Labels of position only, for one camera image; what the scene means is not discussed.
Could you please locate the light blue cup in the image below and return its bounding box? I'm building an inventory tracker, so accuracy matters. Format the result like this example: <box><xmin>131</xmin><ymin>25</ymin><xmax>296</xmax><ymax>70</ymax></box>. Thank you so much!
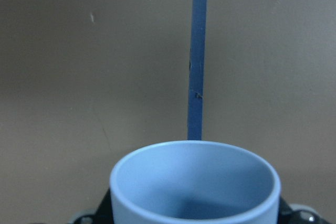
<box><xmin>110</xmin><ymin>140</ymin><xmax>281</xmax><ymax>223</ymax></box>

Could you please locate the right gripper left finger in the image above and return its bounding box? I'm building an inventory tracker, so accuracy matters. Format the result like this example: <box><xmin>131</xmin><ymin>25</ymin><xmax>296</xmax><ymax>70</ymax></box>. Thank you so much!
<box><xmin>67</xmin><ymin>189</ymin><xmax>114</xmax><ymax>223</ymax></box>

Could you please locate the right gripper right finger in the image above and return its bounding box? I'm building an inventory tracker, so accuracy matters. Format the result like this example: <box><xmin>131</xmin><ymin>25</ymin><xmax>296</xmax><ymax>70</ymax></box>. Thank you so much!
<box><xmin>277</xmin><ymin>197</ymin><xmax>327</xmax><ymax>224</ymax></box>

